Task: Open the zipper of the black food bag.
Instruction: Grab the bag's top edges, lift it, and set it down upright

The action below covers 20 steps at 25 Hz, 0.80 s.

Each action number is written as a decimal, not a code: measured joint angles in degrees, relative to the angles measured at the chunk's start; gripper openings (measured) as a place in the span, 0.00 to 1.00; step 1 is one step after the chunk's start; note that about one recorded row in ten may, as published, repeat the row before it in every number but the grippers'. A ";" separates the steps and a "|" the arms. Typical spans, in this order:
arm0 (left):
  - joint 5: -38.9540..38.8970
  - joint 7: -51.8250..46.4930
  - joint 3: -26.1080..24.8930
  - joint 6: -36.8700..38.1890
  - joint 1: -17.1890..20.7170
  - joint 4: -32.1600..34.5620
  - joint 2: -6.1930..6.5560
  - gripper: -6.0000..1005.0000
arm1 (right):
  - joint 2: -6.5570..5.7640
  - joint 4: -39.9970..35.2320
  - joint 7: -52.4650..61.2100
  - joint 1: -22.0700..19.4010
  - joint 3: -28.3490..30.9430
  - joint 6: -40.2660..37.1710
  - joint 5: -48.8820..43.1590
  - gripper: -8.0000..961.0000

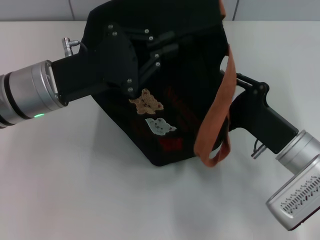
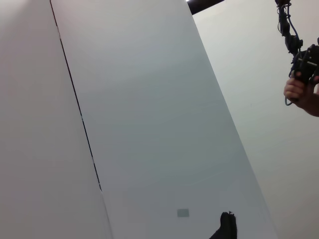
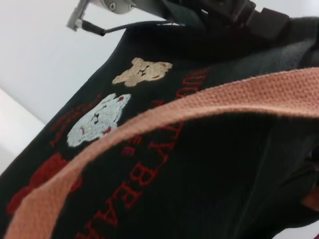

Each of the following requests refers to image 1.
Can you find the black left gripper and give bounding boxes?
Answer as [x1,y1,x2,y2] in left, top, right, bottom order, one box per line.
[49,22,180,107]

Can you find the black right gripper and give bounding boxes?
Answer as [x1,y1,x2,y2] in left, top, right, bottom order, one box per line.
[228,72,300,155]

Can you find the gripper connector with cable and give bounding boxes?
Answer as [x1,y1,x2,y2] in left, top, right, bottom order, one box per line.
[62,36,88,58]
[250,137,270,159]

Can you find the right gripper connector with cable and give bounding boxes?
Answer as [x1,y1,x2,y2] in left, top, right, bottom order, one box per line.
[250,137,270,159]

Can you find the left gripper connector with cable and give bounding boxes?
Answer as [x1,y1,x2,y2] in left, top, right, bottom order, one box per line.
[62,36,88,58]

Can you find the black food bag orange straps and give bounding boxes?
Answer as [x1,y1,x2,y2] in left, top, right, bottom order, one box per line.
[82,0,238,168]

